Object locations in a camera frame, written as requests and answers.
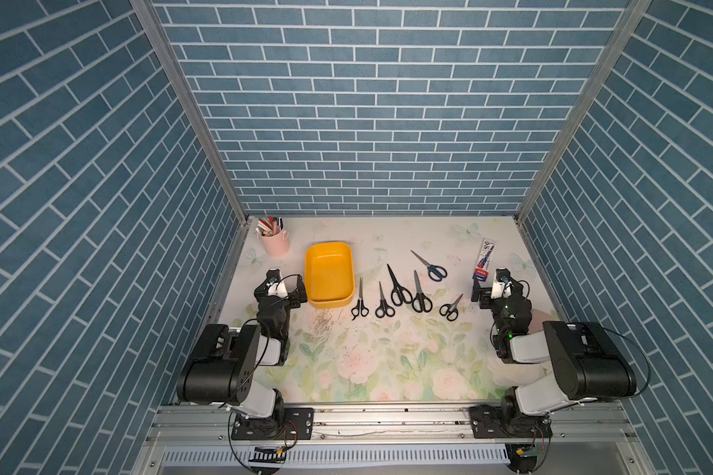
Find small black scissors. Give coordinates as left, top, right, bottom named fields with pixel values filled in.
left=376, top=283, right=395, bottom=319
left=439, top=294, right=463, bottom=322
left=351, top=278, right=370, bottom=320

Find large black scissors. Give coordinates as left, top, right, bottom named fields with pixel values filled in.
left=387, top=264, right=412, bottom=306

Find black scissors grey blades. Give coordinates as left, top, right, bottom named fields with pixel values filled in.
left=411, top=271, right=433, bottom=313

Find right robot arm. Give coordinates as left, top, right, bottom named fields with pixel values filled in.
left=469, top=268, right=644, bottom=439

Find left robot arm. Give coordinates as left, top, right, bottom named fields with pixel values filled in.
left=176, top=269, right=307, bottom=441

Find yellow plastic storage box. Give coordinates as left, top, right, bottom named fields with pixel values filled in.
left=304, top=241, right=355, bottom=309

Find pink pen holder cup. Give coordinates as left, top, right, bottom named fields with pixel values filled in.
left=259, top=230, right=290, bottom=257

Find pens in pink cup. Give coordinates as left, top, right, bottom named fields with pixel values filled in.
left=255, top=216, right=284, bottom=238

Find floral table mat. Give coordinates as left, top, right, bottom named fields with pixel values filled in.
left=218, top=216, right=558, bottom=403

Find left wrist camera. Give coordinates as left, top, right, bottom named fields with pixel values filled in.
left=267, top=280, right=288, bottom=298

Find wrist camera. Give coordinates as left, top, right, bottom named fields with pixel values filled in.
left=490, top=279, right=512, bottom=300
left=267, top=280, right=288, bottom=298

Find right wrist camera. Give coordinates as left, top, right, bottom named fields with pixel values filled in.
left=490, top=279, right=512, bottom=300

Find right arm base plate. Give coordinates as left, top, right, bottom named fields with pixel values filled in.
left=469, top=405, right=553, bottom=439

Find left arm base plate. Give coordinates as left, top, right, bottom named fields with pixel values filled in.
left=231, top=406, right=315, bottom=441

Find aluminium mounting rail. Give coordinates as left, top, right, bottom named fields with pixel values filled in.
left=145, top=401, right=637, bottom=447

